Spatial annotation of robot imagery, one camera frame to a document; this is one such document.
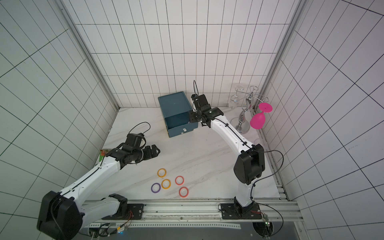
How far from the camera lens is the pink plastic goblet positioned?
0.82m

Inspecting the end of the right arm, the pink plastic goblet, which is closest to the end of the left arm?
the end of the right arm

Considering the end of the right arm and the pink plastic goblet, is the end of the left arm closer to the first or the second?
the end of the right arm
